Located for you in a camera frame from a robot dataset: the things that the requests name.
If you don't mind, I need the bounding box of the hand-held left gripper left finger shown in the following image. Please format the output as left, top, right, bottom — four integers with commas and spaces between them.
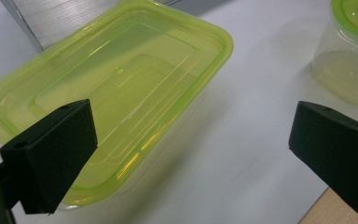
0, 98, 99, 216

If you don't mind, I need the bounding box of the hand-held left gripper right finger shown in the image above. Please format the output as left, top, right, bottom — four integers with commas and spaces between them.
288, 100, 358, 215

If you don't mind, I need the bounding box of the small clear rounded container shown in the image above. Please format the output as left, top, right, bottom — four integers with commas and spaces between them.
310, 8, 358, 108

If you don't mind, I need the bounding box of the large rectangular green lid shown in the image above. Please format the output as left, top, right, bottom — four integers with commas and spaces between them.
0, 0, 235, 208

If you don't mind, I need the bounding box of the brushed silver metal plate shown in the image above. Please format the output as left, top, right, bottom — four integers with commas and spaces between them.
0, 0, 181, 52

